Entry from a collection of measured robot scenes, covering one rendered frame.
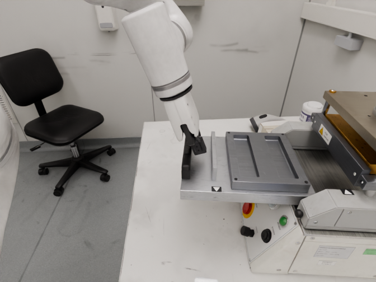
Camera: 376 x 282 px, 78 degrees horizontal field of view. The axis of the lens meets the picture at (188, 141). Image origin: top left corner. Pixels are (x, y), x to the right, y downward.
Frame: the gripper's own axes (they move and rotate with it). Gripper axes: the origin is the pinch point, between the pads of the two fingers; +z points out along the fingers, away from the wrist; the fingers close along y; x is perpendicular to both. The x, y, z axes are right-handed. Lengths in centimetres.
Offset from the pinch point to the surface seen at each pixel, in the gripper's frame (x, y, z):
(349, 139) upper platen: 33.2, 1.7, 7.2
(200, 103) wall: -20, -145, 54
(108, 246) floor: -85, -30, 77
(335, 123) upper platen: 33.1, -5.1, 7.1
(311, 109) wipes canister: 41, -46, 28
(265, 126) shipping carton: 20, -39, 26
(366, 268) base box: 30.1, 17.1, 33.1
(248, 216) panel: 6.4, 2.8, 26.5
